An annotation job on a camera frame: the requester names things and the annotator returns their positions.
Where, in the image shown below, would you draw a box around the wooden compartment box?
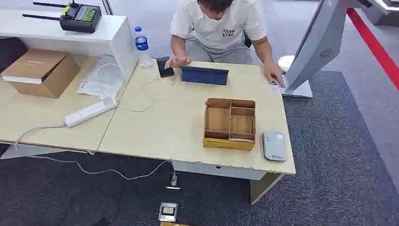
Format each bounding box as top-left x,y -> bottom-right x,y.
202,97 -> 257,151

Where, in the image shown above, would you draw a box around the blue tablet case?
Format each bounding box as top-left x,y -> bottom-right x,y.
181,65 -> 230,86

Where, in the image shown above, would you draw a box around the black smartphone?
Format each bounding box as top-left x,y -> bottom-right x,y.
156,56 -> 175,78

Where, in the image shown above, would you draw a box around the white card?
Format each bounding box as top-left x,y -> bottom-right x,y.
270,82 -> 286,94

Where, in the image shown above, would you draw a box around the grey card reader device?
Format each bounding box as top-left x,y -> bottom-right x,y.
262,131 -> 287,162

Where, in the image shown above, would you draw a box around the person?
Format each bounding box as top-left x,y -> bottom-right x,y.
164,0 -> 286,88

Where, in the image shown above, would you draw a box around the clear water bottle blue label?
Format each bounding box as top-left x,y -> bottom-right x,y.
134,26 -> 153,69

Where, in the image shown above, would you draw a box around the white round stool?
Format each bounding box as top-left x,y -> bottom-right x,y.
278,55 -> 295,73

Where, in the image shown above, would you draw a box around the silver floor socket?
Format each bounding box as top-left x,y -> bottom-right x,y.
158,202 -> 179,223

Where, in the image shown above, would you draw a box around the white paper sheets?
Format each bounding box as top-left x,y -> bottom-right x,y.
77,55 -> 125,98

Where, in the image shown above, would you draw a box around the white power strip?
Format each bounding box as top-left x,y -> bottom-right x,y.
64,97 -> 118,128

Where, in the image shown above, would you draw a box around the grey kiosk stand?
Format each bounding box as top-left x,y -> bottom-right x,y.
282,0 -> 374,99

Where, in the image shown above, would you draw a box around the pale wooden side desk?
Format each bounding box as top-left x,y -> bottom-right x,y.
0,55 -> 140,160

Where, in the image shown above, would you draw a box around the black remote controller with antennas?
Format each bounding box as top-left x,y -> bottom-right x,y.
22,0 -> 103,34

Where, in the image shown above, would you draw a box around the white shelf unit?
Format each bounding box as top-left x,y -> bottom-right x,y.
0,9 -> 140,82

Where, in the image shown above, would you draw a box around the brown cardboard box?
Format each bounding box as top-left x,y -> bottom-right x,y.
0,48 -> 80,99

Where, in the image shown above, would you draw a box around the red floor tape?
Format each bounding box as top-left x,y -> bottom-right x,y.
346,8 -> 399,90

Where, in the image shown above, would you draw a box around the white charging cable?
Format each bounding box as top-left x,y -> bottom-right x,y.
125,77 -> 176,113

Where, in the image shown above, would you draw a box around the grey power strip cable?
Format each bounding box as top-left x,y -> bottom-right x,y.
15,124 -> 178,187

